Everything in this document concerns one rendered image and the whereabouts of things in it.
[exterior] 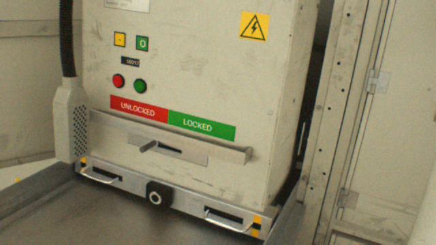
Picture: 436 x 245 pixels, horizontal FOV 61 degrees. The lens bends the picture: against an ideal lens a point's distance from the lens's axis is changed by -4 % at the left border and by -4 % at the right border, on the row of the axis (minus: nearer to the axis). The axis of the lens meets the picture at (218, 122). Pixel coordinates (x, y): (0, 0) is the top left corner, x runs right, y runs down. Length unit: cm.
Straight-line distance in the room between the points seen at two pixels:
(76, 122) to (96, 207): 21
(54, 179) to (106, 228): 22
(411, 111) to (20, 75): 98
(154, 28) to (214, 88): 18
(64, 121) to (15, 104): 30
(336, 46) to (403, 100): 19
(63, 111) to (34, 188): 22
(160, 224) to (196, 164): 17
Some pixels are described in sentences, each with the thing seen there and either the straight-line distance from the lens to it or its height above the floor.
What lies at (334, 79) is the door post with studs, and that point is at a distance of 92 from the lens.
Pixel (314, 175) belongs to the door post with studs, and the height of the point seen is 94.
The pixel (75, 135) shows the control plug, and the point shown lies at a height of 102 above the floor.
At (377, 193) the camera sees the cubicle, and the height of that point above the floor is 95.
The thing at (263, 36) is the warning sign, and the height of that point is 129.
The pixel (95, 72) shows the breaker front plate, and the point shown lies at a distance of 94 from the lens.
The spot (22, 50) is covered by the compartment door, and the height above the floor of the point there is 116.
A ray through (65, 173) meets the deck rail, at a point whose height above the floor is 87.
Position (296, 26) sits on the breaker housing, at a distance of 72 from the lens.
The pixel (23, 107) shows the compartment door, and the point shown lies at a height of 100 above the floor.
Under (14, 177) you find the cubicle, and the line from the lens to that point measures 169.
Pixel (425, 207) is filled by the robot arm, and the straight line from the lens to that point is 54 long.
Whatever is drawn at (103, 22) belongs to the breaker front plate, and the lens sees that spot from 90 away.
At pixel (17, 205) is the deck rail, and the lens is 98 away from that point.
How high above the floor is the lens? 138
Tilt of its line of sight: 21 degrees down
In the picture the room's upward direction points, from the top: 6 degrees clockwise
